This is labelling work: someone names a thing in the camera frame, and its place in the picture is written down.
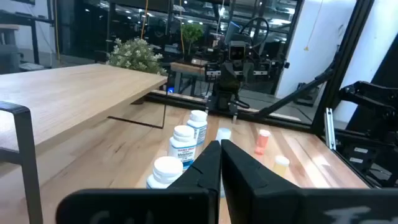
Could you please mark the yellow translucent pill vial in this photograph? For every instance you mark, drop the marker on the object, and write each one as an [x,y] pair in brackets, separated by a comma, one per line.
[281,165]

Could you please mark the white labelled medicine bottle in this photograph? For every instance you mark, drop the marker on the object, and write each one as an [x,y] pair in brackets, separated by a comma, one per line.
[183,146]
[166,169]
[198,124]

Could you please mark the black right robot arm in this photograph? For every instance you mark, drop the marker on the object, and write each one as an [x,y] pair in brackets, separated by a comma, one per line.
[225,96]

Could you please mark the small leafy green plant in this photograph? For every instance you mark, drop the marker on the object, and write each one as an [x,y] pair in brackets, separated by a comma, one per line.
[191,34]

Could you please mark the black aluminium rig frame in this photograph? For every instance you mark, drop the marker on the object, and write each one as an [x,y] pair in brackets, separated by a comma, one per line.
[342,62]

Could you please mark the wooden shelf black metal legs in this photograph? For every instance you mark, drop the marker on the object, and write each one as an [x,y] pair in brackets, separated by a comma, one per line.
[62,93]

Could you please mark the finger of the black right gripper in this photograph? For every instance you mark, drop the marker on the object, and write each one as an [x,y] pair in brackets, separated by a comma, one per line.
[242,77]
[229,77]

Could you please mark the bushy potted plant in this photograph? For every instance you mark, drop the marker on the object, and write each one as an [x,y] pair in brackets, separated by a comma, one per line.
[135,56]

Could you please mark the white translucent pill vial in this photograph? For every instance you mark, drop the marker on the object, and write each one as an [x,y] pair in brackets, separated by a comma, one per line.
[223,134]

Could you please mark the wooden background table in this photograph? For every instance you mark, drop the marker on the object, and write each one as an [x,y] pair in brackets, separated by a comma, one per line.
[186,67]

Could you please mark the pink translucent pill vial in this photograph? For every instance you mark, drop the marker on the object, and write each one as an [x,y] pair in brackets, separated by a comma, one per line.
[262,141]

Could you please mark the tilted grey screen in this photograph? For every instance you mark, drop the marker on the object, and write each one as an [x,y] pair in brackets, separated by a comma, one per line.
[232,31]

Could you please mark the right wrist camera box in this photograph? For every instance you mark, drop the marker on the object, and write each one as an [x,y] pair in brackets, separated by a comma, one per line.
[237,52]

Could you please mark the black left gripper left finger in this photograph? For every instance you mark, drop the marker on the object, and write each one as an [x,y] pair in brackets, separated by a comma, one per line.
[186,202]

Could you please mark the black background desk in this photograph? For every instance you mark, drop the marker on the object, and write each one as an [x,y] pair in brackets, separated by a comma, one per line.
[34,37]

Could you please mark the silver metal bracket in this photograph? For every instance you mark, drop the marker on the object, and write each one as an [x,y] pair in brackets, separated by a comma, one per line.
[329,129]

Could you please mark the blue lit device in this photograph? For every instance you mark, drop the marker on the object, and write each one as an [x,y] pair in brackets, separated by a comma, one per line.
[170,90]

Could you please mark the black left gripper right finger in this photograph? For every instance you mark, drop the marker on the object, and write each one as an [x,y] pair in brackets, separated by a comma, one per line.
[264,199]

